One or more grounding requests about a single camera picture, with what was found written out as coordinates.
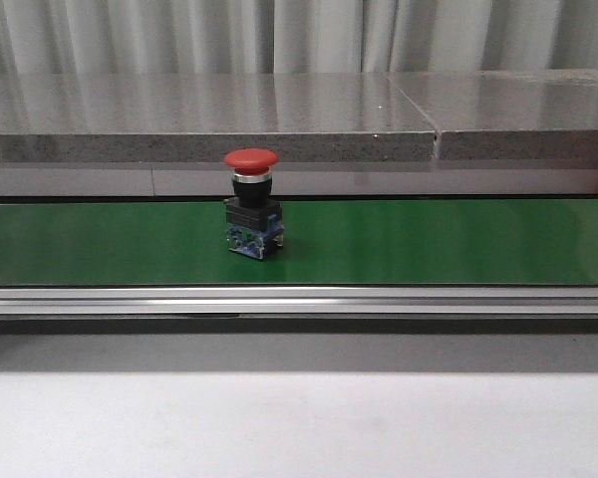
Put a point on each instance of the grey stone counter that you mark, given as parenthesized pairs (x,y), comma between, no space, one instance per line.
(153,135)

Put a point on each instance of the red mushroom push button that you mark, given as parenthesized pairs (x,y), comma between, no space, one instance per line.
(254,225)

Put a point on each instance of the aluminium conveyor frame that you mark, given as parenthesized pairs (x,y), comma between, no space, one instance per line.
(303,302)

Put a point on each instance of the grey curtain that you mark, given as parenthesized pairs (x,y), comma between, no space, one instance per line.
(80,36)

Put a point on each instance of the green conveyor belt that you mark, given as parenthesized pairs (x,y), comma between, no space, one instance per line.
(457,241)

